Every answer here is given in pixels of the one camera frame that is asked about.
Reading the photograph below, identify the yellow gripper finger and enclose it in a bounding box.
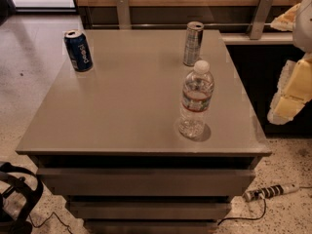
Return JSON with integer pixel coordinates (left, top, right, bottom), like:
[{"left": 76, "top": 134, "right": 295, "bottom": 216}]
[
  {"left": 270, "top": 4, "right": 300, "bottom": 32},
  {"left": 267, "top": 58, "right": 312, "bottom": 125}
]

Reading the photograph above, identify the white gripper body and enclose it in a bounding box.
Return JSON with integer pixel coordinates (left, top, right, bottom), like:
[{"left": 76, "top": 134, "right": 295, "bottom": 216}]
[{"left": 292, "top": 0, "right": 312, "bottom": 53}]

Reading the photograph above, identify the clear plastic water bottle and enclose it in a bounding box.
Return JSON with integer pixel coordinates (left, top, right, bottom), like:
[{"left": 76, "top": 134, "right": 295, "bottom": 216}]
[{"left": 178, "top": 60, "right": 215, "bottom": 139}]

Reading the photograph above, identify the silver energy drink can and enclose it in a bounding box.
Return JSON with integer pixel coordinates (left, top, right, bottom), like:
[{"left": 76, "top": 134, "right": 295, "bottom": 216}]
[{"left": 183, "top": 21, "right": 204, "bottom": 66}]

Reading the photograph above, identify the blue pepsi can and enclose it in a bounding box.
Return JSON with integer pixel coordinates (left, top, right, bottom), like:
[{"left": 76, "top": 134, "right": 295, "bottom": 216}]
[{"left": 64, "top": 29, "right": 93, "bottom": 72}]

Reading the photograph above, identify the grey side shelf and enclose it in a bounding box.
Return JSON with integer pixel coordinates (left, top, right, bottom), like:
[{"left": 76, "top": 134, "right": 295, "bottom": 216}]
[{"left": 221, "top": 32, "right": 293, "bottom": 45}]

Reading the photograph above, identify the white power strip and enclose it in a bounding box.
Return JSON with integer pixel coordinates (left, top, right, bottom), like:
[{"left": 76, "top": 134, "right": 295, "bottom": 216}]
[{"left": 243, "top": 183, "right": 299, "bottom": 202}]

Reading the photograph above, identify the grey drawer cabinet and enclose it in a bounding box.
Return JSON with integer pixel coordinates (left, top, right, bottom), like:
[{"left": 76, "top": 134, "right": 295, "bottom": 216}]
[{"left": 15, "top": 28, "right": 273, "bottom": 234}]

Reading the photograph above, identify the middle grey drawer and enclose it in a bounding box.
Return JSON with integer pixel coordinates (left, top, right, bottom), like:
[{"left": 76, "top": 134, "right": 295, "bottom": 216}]
[{"left": 66, "top": 202, "right": 231, "bottom": 220}]

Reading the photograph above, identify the grey drawer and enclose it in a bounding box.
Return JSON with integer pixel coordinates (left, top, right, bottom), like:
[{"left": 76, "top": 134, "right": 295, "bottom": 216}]
[
  {"left": 37, "top": 168, "right": 255, "bottom": 197},
  {"left": 84, "top": 220, "right": 217, "bottom": 234},
  {"left": 66, "top": 202, "right": 231, "bottom": 220}
]

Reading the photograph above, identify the bottom grey drawer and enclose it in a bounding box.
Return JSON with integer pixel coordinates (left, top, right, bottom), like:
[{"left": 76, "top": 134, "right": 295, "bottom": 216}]
[{"left": 84, "top": 220, "right": 217, "bottom": 234}]

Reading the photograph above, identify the top grey drawer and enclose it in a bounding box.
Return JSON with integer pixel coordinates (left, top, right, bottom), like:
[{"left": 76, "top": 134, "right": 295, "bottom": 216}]
[{"left": 37, "top": 168, "right": 255, "bottom": 197}]

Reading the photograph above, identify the right metal bracket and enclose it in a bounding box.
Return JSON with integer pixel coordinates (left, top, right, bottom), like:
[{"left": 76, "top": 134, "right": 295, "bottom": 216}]
[{"left": 249, "top": 0, "right": 274, "bottom": 40}]

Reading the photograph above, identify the metal bracket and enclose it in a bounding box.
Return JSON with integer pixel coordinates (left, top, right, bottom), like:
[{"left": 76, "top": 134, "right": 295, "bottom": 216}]
[
  {"left": 249, "top": 0, "right": 274, "bottom": 40},
  {"left": 116, "top": 0, "right": 132, "bottom": 30}
]

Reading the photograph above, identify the black power cable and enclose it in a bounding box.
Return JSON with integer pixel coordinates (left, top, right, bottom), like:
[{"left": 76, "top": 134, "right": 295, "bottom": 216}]
[{"left": 216, "top": 198, "right": 267, "bottom": 226}]

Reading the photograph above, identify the left metal bracket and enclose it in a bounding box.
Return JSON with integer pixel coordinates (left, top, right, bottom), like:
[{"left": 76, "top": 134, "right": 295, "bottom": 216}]
[{"left": 116, "top": 0, "right": 132, "bottom": 30}]

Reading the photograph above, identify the thin black floor cable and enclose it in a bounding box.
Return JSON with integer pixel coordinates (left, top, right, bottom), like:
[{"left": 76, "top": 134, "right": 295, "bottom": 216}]
[{"left": 28, "top": 211, "right": 74, "bottom": 234}]

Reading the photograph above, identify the black bag with straps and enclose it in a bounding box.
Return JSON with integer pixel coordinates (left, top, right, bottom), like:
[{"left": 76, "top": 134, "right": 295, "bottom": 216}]
[{"left": 0, "top": 162, "right": 43, "bottom": 234}]

